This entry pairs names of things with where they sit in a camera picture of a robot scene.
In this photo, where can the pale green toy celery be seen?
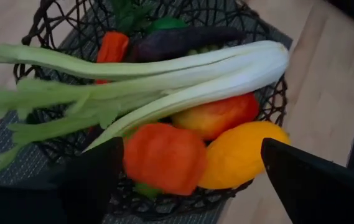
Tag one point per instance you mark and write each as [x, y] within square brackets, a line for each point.
[195, 71]

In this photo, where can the grey woven placemat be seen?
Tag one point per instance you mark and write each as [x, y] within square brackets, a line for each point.
[8, 149]

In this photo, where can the light green toy cucumber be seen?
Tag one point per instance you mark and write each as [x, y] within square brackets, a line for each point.
[147, 190]

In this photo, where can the orange toy carrot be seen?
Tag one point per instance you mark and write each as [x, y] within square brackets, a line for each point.
[113, 46]

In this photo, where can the yellow toy pepper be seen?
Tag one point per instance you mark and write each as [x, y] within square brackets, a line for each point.
[239, 155]

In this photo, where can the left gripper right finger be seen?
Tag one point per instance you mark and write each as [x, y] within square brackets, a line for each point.
[326, 193]

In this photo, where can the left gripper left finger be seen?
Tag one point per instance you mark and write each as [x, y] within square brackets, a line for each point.
[40, 202]

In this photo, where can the orange-red pepper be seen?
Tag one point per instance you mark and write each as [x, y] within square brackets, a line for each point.
[164, 157]

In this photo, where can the green toy grape bunch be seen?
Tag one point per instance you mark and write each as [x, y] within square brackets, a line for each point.
[203, 49]

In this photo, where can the purple eggplant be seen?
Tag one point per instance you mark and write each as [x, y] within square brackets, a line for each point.
[179, 42]

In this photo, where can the red orange toy mango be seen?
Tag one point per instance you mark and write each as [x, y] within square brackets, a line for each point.
[217, 116]

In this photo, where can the green round toy fruit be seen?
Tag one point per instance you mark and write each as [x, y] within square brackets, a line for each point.
[167, 24]

